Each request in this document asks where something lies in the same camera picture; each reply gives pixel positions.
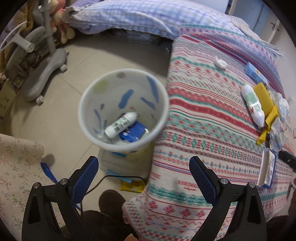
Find grey study chair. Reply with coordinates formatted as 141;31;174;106
1;1;68;105

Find pink plush toy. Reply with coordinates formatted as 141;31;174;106
48;0;75;44

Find floral cloth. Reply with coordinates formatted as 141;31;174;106
0;134;54;240

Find white torn wrapper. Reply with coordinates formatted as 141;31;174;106
269;118;287;152

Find small white tissue ball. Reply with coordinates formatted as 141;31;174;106
214;57;228;70

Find yellow snack bag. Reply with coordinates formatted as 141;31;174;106
256;105;280;146

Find yellow packet on floor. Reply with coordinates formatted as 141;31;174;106
119;180;146;193

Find white paper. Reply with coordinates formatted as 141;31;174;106
269;91;289;122

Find black cable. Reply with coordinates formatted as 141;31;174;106
74;174;148;210

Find white door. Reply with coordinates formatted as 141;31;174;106
227;1;280;43

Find light blue milk carton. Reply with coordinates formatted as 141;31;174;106
244;62;268;85

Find blue checkered duvet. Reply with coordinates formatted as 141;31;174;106
63;1;243;40

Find dark blue tissue box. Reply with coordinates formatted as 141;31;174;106
119;121;147;143

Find white blue small carton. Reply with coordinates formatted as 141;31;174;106
257;148;276;189

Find white patterned trash bin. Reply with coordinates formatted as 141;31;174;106
78;69;169;178

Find folded striped sheets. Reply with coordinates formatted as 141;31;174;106
251;33;283;57

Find white green plastic bottle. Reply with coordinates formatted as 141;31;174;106
104;111;138;138

